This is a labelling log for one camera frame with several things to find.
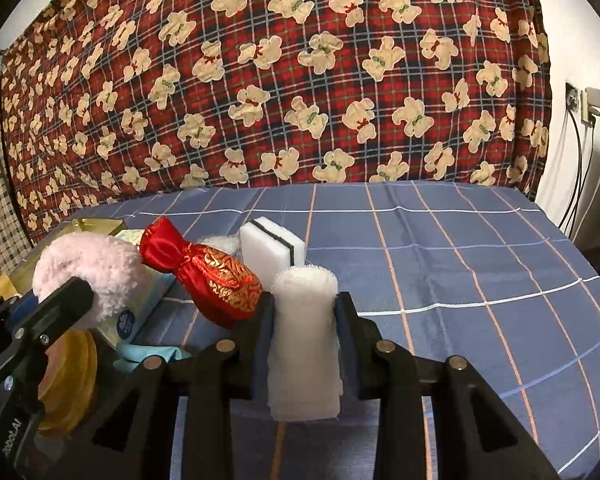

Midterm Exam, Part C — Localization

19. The tan cardboard box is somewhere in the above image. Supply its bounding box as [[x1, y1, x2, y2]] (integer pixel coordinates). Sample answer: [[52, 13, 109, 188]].
[[0, 274, 21, 306]]

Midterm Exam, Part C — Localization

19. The blue plaid tablecloth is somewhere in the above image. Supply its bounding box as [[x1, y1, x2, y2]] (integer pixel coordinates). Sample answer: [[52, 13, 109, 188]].
[[55, 182, 600, 480]]

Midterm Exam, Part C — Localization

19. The yellow dotted tissue pack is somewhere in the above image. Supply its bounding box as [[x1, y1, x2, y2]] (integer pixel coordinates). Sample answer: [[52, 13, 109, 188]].
[[97, 230, 178, 348]]

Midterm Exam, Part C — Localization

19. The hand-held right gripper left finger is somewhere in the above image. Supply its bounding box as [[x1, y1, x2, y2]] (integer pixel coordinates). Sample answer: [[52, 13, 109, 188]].
[[92, 293, 275, 480]]

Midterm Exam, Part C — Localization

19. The white sponge block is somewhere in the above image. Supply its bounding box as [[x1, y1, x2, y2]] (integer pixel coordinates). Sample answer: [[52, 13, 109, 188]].
[[239, 216, 306, 291]]

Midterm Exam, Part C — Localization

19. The white plug charger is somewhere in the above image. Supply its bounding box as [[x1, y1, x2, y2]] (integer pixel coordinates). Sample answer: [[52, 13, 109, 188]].
[[582, 87, 600, 126]]

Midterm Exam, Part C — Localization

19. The white towel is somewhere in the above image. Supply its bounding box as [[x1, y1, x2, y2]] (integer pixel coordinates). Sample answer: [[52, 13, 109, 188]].
[[267, 266, 342, 422]]

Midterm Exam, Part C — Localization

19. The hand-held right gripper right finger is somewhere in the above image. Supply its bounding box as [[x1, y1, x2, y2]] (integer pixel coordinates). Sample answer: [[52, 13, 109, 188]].
[[335, 293, 561, 480]]

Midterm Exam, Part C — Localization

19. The white fuzzy cloth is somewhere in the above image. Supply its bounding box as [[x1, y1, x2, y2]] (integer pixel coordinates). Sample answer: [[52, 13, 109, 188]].
[[200, 234, 243, 257]]

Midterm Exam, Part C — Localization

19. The round gold tin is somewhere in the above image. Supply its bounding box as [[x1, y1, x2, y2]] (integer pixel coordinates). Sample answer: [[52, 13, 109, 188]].
[[37, 330, 98, 436]]

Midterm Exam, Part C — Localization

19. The pink fluffy cloth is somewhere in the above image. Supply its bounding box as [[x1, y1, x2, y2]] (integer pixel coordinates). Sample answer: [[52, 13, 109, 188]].
[[32, 235, 146, 331]]

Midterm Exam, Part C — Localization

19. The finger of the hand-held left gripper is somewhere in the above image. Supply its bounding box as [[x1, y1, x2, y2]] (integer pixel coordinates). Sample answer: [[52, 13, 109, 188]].
[[10, 277, 95, 357], [0, 294, 42, 356]]

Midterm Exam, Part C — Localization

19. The red plaid bear-print blanket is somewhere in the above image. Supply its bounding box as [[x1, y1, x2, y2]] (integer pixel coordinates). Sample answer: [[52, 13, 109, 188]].
[[0, 0, 553, 241]]

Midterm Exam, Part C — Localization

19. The black power cable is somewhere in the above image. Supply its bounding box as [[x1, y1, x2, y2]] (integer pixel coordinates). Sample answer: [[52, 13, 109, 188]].
[[560, 109, 588, 241]]

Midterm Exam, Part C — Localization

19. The teal cloth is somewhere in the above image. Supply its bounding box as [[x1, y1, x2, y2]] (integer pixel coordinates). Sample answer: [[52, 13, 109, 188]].
[[115, 342, 193, 373]]

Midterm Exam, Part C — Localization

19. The rectangular gold tin box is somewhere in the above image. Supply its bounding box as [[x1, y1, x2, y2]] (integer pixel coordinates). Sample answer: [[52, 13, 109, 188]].
[[0, 217, 128, 311]]

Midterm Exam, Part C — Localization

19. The red satin drawstring pouch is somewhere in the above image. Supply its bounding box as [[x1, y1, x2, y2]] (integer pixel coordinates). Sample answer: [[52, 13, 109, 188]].
[[139, 217, 263, 330]]

